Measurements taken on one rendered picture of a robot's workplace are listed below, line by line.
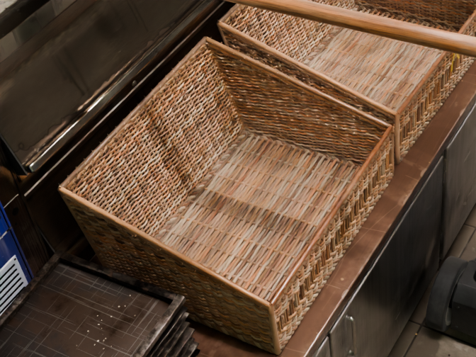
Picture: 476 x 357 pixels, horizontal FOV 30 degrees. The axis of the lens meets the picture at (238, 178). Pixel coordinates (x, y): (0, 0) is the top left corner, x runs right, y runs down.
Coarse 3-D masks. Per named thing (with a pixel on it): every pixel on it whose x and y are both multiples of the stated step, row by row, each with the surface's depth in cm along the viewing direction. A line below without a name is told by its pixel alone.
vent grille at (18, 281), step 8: (8, 264) 167; (16, 264) 169; (0, 272) 166; (8, 272) 168; (16, 272) 170; (0, 280) 167; (8, 280) 169; (16, 280) 171; (24, 280) 173; (0, 288) 167; (8, 288) 169; (16, 288) 172; (0, 296) 168; (8, 296) 171; (16, 296) 172; (0, 304) 169; (8, 304) 171; (0, 312) 170
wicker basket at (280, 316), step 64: (256, 64) 200; (192, 128) 203; (256, 128) 215; (320, 128) 204; (384, 128) 192; (64, 192) 172; (192, 192) 204; (256, 192) 203; (320, 192) 200; (128, 256) 176; (192, 256) 191; (256, 256) 188; (320, 256) 175; (256, 320) 166
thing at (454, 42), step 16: (224, 0) 153; (240, 0) 150; (256, 0) 148; (272, 0) 147; (288, 0) 146; (304, 0) 145; (304, 16) 145; (320, 16) 143; (336, 16) 142; (352, 16) 141; (368, 16) 140; (368, 32) 140; (384, 32) 138; (400, 32) 137; (416, 32) 136; (432, 32) 135; (448, 32) 134; (448, 48) 134; (464, 48) 133
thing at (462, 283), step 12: (468, 264) 228; (468, 276) 225; (456, 288) 224; (468, 288) 223; (456, 300) 224; (468, 300) 223; (456, 312) 227; (468, 312) 224; (456, 324) 230; (468, 324) 227
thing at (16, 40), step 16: (32, 0) 162; (48, 0) 161; (64, 0) 164; (0, 16) 159; (16, 16) 158; (32, 16) 158; (48, 16) 162; (0, 32) 155; (16, 32) 156; (32, 32) 159; (0, 48) 154; (16, 48) 157
